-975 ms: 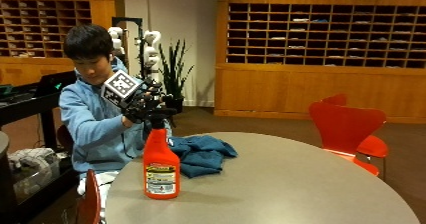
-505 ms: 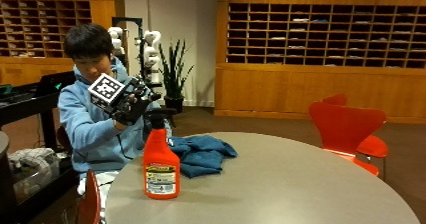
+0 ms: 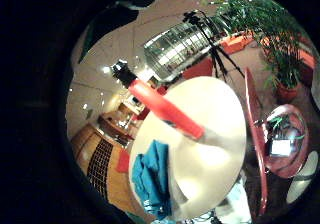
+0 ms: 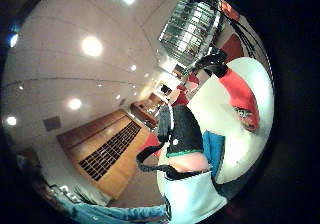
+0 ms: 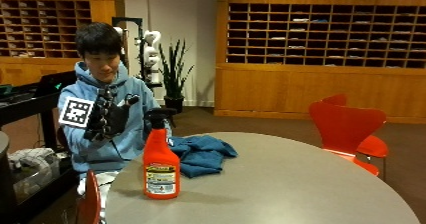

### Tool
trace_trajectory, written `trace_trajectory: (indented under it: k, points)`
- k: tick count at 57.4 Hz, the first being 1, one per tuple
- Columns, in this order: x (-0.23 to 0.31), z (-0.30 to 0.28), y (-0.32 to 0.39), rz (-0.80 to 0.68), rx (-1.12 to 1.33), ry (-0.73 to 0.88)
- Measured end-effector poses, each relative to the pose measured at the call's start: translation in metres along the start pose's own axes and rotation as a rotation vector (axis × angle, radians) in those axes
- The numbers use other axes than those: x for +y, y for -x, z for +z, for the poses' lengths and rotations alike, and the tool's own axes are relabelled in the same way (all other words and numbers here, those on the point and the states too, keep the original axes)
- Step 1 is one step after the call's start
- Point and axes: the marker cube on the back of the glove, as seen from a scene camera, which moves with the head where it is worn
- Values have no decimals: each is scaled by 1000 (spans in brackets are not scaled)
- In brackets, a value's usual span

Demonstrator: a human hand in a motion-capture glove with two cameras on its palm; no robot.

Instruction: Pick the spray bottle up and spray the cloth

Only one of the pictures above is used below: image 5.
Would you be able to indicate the the person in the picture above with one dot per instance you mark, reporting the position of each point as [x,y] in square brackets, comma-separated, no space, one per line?
[107,110]

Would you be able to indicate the white marker cube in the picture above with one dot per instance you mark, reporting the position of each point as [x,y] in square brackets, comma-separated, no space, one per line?
[76,112]

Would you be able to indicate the black laptop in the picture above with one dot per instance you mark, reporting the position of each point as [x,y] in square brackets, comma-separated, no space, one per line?
[55,83]

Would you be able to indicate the potted green plant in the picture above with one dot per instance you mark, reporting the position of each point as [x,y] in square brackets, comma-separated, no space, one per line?
[173,74]

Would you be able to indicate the white robot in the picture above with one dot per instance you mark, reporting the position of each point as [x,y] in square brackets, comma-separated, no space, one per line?
[149,54]

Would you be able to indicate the orange spray bottle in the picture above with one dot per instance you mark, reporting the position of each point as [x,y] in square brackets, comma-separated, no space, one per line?
[160,157]

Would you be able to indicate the black cart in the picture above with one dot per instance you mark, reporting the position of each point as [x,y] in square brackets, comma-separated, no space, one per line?
[31,124]

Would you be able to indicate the blue cloth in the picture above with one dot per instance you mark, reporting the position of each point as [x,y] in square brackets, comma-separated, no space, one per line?
[201,155]

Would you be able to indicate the wooden pigeonhole shelf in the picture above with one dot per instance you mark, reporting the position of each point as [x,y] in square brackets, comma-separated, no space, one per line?
[44,30]
[321,34]

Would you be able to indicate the clear plastic bag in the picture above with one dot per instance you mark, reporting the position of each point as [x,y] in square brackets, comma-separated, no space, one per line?
[34,170]

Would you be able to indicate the orange chair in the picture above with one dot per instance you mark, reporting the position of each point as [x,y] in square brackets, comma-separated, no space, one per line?
[91,200]
[374,144]
[350,130]

